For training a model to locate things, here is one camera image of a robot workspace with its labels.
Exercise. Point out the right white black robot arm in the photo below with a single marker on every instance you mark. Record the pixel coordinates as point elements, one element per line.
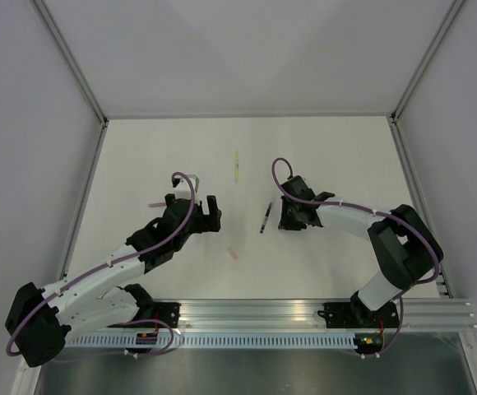
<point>404,247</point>

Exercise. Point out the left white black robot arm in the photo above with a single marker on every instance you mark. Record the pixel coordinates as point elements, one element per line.
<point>42,320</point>

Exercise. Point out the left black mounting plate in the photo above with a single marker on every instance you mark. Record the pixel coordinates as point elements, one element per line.
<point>167,312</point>

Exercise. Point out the left aluminium frame post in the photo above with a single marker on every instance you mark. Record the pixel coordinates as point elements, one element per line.
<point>64,50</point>

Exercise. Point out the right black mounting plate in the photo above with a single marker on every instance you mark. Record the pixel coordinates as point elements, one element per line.
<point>344,315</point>

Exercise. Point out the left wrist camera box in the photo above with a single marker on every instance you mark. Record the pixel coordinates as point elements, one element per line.
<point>195,182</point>

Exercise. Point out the right aluminium frame post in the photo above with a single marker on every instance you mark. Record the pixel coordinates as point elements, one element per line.
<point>429,54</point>

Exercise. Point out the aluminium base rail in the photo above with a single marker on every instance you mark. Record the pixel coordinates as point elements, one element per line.
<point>420,315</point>

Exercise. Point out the black mounting plate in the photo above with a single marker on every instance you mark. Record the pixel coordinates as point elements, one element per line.
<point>167,312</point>
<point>344,315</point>

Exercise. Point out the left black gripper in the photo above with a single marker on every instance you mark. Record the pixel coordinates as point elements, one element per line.
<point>208,223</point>

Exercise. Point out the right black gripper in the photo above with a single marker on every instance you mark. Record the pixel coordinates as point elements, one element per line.
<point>285,223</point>

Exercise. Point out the aluminium frame post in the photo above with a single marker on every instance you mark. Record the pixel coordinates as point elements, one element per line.
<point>64,50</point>
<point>429,54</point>

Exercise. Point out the purple ink pen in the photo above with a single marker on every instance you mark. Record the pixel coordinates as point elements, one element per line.
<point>266,218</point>

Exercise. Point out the yellow highlighter pen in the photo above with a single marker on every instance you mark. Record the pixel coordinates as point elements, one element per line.
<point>236,167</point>

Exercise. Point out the white slotted cable duct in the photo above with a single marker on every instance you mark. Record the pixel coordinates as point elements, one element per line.
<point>215,340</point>

